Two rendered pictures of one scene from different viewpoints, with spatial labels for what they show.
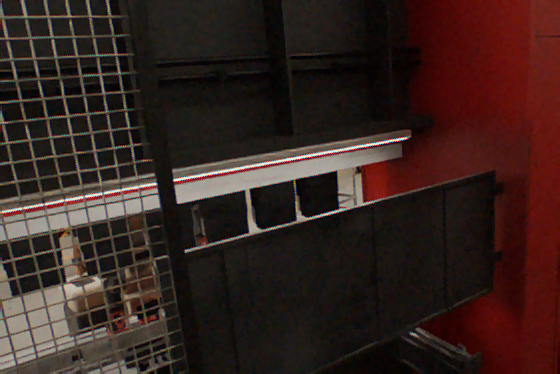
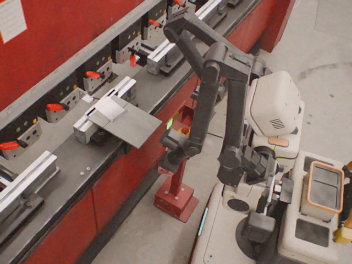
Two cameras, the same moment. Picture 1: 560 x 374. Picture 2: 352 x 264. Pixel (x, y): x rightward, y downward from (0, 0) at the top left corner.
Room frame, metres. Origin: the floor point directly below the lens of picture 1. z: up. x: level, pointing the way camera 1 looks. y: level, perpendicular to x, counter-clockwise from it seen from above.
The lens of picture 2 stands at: (2.59, -0.15, 2.30)
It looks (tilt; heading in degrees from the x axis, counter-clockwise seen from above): 52 degrees down; 143
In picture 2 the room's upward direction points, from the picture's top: 10 degrees clockwise
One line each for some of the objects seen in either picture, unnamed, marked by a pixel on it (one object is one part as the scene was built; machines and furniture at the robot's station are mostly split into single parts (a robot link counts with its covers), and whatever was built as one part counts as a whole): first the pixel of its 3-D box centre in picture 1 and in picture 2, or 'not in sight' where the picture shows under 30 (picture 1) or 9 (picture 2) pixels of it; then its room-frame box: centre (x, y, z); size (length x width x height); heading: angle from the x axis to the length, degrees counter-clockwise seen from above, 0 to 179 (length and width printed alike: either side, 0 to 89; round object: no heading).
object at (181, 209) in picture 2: not in sight; (177, 198); (1.62, 0.68, 0.06); 0.25 x 0.20 x 0.12; 31
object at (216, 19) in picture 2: not in sight; (212, 23); (1.03, 1.15, 0.89); 0.30 x 0.05 x 0.03; 119
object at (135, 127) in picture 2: not in sight; (125, 120); (1.60, 0.32, 1.00); 0.26 x 0.18 x 0.01; 29
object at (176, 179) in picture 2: not in sight; (179, 168); (1.60, 0.66, 0.39); 0.05 x 0.05 x 0.54; 31
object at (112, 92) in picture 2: not in sight; (102, 103); (1.46, 0.27, 0.99); 0.20 x 0.03 x 0.03; 119
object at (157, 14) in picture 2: (105, 242); (149, 16); (1.29, 0.57, 1.26); 0.15 x 0.09 x 0.17; 119
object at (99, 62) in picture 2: (224, 214); (91, 64); (1.48, 0.22, 1.26); 0.15 x 0.09 x 0.17; 119
